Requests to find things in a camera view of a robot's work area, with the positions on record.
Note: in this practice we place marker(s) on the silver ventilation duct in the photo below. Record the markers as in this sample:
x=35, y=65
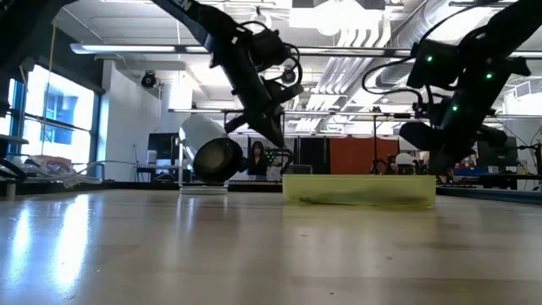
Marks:
x=391, y=74

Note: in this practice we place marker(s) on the black table edge rail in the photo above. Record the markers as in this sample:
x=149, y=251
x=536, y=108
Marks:
x=127, y=185

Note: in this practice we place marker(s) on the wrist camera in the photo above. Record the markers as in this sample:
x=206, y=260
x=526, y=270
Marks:
x=271, y=48
x=436, y=68

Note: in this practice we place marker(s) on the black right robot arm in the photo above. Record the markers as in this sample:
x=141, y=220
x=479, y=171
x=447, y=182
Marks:
x=516, y=25

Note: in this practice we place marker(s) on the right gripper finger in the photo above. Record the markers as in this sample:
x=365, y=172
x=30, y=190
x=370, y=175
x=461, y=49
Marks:
x=442, y=161

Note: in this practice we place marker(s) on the person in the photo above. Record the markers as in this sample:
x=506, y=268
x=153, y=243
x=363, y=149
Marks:
x=258, y=163

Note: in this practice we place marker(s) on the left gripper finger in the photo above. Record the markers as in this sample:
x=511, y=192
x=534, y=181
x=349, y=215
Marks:
x=273, y=129

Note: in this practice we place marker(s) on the black ceiling spotlight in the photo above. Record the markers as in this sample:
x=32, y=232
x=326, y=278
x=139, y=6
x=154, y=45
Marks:
x=288, y=76
x=149, y=79

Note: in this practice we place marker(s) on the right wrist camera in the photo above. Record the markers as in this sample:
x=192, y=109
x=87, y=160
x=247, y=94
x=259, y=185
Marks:
x=436, y=68

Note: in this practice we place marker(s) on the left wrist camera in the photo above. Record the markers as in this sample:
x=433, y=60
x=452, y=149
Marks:
x=271, y=48

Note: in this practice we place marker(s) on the white dome object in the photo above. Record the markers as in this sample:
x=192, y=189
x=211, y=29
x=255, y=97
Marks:
x=405, y=159

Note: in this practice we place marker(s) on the overhead light bar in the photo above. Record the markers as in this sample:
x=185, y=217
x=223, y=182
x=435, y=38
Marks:
x=127, y=48

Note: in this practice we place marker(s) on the yellow translucent supply box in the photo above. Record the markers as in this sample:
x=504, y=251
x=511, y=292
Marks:
x=360, y=188

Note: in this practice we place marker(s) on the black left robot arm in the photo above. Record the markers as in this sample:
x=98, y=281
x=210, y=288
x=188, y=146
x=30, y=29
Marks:
x=195, y=19

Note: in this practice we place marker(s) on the orange partition panel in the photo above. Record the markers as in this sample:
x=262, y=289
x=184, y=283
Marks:
x=355, y=154

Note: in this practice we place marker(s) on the black metal rack frame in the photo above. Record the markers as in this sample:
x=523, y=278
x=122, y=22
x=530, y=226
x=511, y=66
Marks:
x=203, y=111

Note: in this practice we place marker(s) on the dark computer monitor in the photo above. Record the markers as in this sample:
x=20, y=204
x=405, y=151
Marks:
x=504, y=156
x=165, y=148

